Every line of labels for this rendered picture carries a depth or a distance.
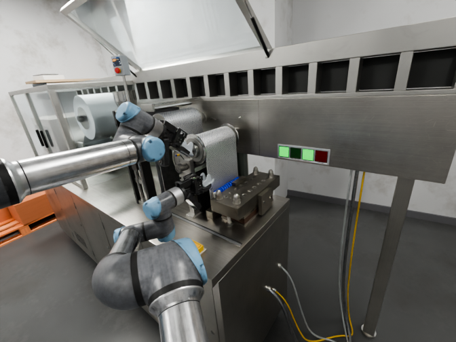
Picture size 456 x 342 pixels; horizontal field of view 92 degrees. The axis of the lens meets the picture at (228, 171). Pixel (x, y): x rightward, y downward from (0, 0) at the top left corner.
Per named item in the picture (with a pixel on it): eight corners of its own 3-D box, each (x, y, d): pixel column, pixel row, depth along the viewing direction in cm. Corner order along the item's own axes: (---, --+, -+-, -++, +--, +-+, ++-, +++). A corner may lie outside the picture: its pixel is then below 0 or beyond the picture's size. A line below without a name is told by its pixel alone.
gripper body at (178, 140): (189, 134, 93) (168, 119, 83) (182, 153, 92) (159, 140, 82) (177, 133, 98) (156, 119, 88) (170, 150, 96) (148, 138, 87)
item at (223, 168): (210, 195, 109) (205, 160, 102) (237, 178, 125) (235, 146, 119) (210, 195, 108) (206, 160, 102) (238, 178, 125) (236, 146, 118)
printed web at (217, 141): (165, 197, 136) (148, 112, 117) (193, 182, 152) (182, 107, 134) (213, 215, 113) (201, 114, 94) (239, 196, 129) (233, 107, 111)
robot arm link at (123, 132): (118, 157, 67) (132, 125, 69) (101, 153, 74) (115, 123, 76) (140, 166, 73) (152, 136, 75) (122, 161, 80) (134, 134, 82)
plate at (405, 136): (84, 129, 260) (76, 103, 248) (108, 125, 279) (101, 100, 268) (445, 186, 76) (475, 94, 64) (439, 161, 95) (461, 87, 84)
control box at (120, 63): (112, 76, 123) (108, 55, 119) (121, 76, 128) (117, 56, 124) (122, 74, 120) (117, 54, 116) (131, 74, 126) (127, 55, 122)
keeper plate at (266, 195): (258, 214, 109) (258, 195, 105) (268, 205, 116) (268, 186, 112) (262, 216, 108) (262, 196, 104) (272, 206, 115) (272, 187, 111)
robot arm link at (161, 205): (144, 218, 85) (138, 199, 82) (166, 205, 93) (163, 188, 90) (155, 225, 81) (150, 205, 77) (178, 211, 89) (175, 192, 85)
